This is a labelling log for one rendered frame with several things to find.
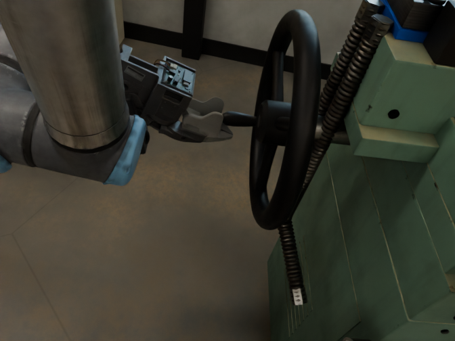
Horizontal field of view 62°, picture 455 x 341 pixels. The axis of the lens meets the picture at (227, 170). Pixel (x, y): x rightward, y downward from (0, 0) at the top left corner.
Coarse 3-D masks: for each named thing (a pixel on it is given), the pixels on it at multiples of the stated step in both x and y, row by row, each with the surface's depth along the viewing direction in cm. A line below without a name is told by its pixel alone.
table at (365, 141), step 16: (352, 112) 46; (352, 128) 46; (368, 128) 44; (384, 128) 44; (448, 128) 43; (352, 144) 45; (368, 144) 43; (384, 144) 43; (400, 144) 43; (416, 144) 43; (432, 144) 44; (448, 144) 42; (416, 160) 45; (432, 160) 45; (448, 160) 42; (448, 176) 42; (448, 192) 41; (448, 208) 41
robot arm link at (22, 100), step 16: (0, 64) 44; (16, 64) 45; (0, 80) 44; (16, 80) 45; (0, 96) 43; (16, 96) 44; (32, 96) 44; (0, 112) 42; (16, 112) 42; (0, 128) 42; (16, 128) 42; (0, 144) 43; (16, 144) 43; (0, 160) 43; (16, 160) 45
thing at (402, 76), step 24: (384, 48) 40; (408, 48) 39; (384, 72) 39; (408, 72) 38; (432, 72) 38; (360, 96) 44; (384, 96) 41; (408, 96) 41; (432, 96) 40; (360, 120) 44; (384, 120) 43; (408, 120) 43; (432, 120) 43
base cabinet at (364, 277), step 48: (336, 144) 76; (336, 192) 74; (336, 240) 70; (384, 240) 54; (288, 288) 97; (336, 288) 68; (384, 288) 52; (288, 336) 93; (336, 336) 66; (384, 336) 51; (432, 336) 50
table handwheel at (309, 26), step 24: (288, 24) 44; (312, 24) 41; (312, 48) 38; (264, 72) 60; (312, 72) 37; (264, 96) 62; (312, 96) 37; (264, 120) 49; (288, 120) 42; (312, 120) 37; (264, 144) 63; (288, 144) 38; (312, 144) 38; (264, 168) 55; (288, 168) 39; (264, 192) 58; (288, 192) 40; (264, 216) 46; (288, 216) 44
